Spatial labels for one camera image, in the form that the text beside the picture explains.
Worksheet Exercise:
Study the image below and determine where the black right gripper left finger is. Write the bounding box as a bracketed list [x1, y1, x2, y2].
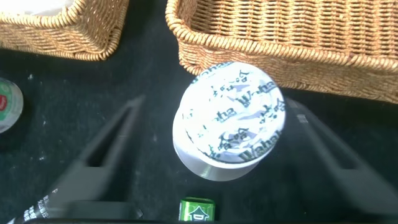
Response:
[46, 95, 147, 206]

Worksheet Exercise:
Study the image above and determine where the black table cloth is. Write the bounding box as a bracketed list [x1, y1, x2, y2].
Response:
[0, 0, 398, 223]

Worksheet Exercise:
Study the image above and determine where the wicker basket with teal cup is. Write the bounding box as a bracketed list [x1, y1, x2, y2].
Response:
[0, 0, 130, 62]

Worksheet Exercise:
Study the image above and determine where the wicker basket with food items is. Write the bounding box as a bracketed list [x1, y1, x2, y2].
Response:
[165, 0, 398, 105]

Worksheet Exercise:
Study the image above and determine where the white milk drink bottle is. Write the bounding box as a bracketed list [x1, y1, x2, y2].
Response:
[172, 61, 287, 182]

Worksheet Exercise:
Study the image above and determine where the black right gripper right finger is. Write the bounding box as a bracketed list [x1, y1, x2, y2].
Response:
[284, 96, 398, 217]

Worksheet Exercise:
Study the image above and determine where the green chewing gum pack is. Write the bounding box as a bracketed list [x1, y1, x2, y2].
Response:
[178, 196, 216, 222]

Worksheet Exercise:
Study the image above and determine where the tin can with green label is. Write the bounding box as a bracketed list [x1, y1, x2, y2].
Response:
[0, 77, 24, 134]

